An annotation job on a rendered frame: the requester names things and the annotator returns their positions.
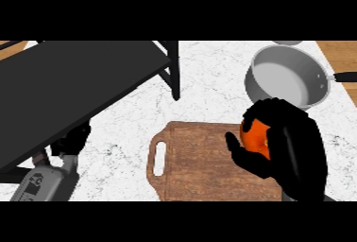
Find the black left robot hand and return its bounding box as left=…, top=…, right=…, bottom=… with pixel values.
left=49, top=120, right=93, bottom=157

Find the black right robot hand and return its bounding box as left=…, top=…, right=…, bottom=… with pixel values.
left=225, top=96, right=329, bottom=202

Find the orange squash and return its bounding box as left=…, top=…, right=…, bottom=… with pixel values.
left=239, top=118, right=272, bottom=161

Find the brown wooden cutting board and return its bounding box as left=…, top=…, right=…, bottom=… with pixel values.
left=146, top=120, right=284, bottom=202

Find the grey metal pot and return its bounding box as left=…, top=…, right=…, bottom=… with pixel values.
left=242, top=43, right=357, bottom=112

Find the dark grey flat door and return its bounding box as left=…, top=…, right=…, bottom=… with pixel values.
left=0, top=40, right=173, bottom=171

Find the grey round object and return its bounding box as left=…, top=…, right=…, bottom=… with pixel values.
left=270, top=40, right=306, bottom=46

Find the black appliance frame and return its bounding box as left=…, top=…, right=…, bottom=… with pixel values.
left=151, top=40, right=182, bottom=102

